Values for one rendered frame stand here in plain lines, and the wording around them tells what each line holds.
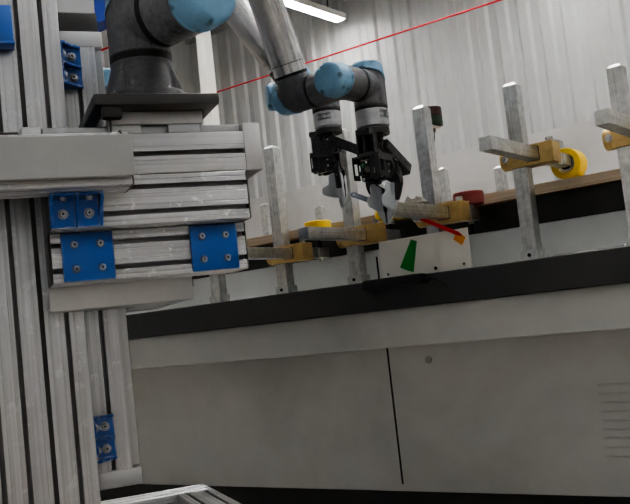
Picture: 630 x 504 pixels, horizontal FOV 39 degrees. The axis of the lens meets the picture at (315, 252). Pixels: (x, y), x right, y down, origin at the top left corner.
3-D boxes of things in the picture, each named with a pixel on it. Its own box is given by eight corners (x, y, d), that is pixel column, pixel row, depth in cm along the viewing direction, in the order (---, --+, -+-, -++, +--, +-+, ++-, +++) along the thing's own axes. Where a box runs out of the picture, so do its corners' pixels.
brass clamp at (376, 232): (376, 241, 233) (374, 222, 233) (335, 248, 241) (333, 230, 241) (389, 241, 238) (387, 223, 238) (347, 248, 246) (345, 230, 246)
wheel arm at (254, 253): (233, 261, 229) (231, 245, 229) (223, 263, 231) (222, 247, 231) (330, 260, 264) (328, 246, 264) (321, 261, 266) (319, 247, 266)
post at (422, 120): (446, 290, 222) (423, 103, 226) (433, 292, 225) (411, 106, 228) (452, 290, 225) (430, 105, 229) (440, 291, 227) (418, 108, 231)
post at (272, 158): (289, 310, 252) (272, 144, 255) (280, 311, 254) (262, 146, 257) (297, 309, 254) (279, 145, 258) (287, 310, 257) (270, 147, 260)
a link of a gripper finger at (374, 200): (364, 224, 198) (360, 183, 198) (378, 225, 202) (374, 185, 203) (376, 222, 196) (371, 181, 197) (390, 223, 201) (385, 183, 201)
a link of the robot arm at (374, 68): (340, 65, 200) (362, 70, 207) (345, 112, 199) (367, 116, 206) (368, 55, 195) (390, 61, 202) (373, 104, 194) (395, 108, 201)
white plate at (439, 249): (471, 267, 217) (466, 227, 218) (382, 279, 232) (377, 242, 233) (472, 267, 218) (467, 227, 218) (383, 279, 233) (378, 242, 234)
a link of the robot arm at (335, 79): (302, 104, 193) (332, 110, 202) (342, 91, 186) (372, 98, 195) (298, 68, 194) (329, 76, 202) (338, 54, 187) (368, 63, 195)
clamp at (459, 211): (462, 220, 219) (459, 199, 219) (415, 228, 227) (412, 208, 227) (472, 220, 223) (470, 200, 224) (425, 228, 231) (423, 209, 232)
